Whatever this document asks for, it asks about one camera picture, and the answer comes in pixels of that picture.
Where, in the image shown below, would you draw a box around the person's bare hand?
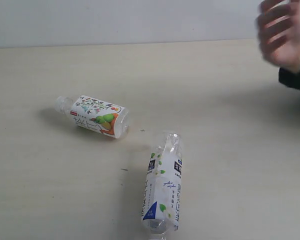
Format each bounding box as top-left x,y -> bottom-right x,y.
256,0 -> 300,74

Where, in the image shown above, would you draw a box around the tall clear bottle white label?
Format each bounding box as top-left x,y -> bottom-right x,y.
141,131 -> 183,240

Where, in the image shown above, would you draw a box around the clear bottle with fruit label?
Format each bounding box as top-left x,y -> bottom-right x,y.
55,95 -> 130,139

